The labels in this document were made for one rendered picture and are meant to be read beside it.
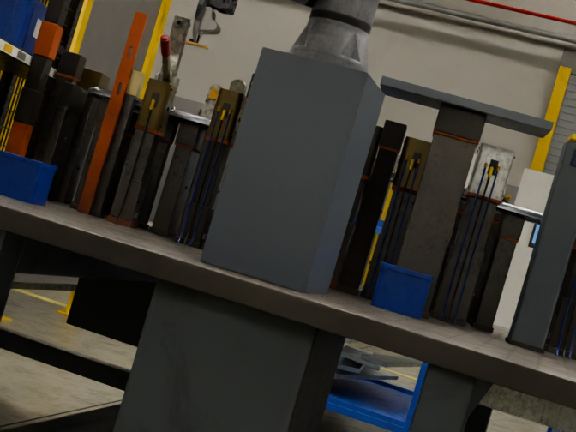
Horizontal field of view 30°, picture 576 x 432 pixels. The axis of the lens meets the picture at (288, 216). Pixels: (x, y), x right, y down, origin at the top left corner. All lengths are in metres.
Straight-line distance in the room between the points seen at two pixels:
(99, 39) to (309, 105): 3.77
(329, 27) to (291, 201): 0.33
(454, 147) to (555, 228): 0.27
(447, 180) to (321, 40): 0.50
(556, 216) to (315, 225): 0.63
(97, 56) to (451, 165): 3.54
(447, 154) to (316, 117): 0.48
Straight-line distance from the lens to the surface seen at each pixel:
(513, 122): 2.31
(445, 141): 2.30
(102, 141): 2.61
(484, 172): 2.45
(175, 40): 2.61
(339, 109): 1.89
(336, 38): 1.96
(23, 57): 2.63
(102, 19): 5.59
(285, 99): 1.91
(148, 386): 1.90
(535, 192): 10.40
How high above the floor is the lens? 0.80
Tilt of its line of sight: 1 degrees up
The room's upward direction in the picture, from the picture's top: 16 degrees clockwise
